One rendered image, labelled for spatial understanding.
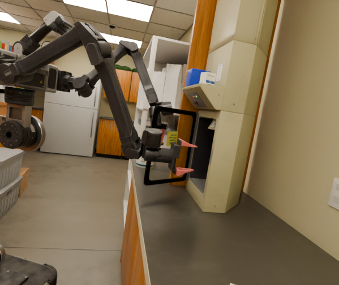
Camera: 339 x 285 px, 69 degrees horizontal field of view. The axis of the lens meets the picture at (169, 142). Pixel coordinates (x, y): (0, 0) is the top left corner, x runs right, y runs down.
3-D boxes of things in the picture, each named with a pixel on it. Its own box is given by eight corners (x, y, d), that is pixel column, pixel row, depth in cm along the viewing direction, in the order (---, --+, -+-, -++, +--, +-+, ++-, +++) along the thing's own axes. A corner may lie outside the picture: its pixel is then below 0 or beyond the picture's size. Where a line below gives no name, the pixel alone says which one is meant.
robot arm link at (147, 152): (141, 156, 98) (141, 163, 93) (143, 140, 96) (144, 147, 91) (158, 158, 100) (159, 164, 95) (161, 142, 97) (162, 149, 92)
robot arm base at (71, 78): (67, 92, 153) (69, 72, 151) (79, 94, 151) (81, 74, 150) (59, 90, 144) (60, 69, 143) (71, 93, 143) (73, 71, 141)
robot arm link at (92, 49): (98, 46, 91) (81, 46, 81) (111, 41, 89) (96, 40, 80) (133, 151, 103) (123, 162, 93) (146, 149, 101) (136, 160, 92)
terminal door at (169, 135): (185, 180, 142) (197, 112, 137) (144, 186, 121) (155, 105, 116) (184, 180, 143) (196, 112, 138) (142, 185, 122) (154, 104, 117)
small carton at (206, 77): (207, 87, 116) (209, 74, 116) (214, 87, 112) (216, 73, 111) (198, 85, 114) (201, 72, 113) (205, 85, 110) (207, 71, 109)
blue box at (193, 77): (202, 90, 135) (205, 73, 133) (208, 89, 125) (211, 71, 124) (184, 87, 132) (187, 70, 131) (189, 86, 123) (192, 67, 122)
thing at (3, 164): (24, 176, 297) (26, 149, 293) (0, 194, 239) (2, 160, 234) (-15, 172, 289) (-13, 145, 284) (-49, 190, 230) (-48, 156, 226)
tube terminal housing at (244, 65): (224, 191, 150) (249, 63, 140) (251, 215, 118) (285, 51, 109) (185, 188, 145) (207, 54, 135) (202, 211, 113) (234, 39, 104)
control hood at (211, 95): (198, 108, 139) (201, 90, 138) (221, 110, 107) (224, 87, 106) (179, 105, 136) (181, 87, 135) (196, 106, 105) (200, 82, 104)
